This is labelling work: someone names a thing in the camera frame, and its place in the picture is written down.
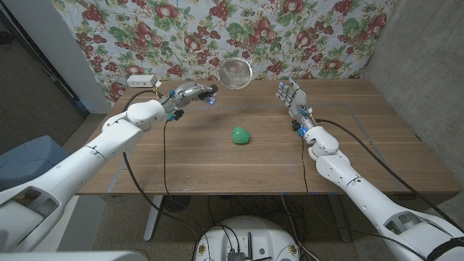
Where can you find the white table leg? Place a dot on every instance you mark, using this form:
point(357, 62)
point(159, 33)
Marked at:
point(153, 217)

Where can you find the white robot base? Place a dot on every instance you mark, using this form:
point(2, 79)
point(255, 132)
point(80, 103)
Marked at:
point(268, 235)

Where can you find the dark table leg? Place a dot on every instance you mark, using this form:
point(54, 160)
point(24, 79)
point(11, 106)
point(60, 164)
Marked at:
point(342, 226)

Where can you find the white power strip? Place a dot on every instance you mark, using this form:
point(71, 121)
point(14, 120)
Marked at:
point(141, 81)

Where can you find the blue grey bin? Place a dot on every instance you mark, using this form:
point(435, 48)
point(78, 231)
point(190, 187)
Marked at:
point(29, 159)

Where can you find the green stress ball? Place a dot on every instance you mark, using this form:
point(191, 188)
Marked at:
point(240, 136)

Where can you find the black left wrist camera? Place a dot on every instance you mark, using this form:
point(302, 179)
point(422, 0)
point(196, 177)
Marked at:
point(175, 115)

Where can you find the floral fruit print backdrop cloth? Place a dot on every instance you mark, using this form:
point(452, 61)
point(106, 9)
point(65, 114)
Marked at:
point(217, 36)

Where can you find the black round fan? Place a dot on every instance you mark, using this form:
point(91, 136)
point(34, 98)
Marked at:
point(176, 203)

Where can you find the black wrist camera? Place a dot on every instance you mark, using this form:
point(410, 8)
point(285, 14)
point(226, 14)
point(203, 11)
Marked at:
point(298, 127)
point(175, 115)

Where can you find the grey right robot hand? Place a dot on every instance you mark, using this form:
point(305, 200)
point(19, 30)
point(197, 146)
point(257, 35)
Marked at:
point(295, 98)

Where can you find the black door frame rail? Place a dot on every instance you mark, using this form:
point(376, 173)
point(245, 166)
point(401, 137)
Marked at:
point(81, 108)

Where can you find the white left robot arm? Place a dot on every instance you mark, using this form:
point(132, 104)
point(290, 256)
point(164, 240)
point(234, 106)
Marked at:
point(83, 170)

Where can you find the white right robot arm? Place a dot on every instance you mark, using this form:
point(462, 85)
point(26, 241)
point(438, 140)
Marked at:
point(362, 195)

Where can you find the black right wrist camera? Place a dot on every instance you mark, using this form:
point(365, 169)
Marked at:
point(298, 127)

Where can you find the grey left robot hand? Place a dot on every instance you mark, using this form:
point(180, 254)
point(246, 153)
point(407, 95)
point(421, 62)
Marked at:
point(186, 92)

